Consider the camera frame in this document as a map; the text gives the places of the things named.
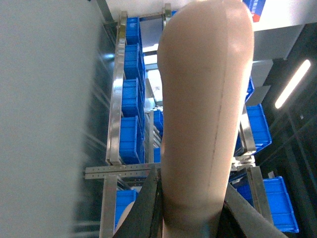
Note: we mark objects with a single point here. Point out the beige plastic dustpan tray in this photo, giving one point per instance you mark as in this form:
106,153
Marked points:
205,56

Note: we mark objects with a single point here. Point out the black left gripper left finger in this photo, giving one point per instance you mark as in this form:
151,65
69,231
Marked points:
145,219

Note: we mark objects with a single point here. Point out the blue bin on shelf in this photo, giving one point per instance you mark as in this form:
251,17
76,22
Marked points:
131,149

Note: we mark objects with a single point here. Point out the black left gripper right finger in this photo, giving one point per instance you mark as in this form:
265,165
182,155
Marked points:
240,220

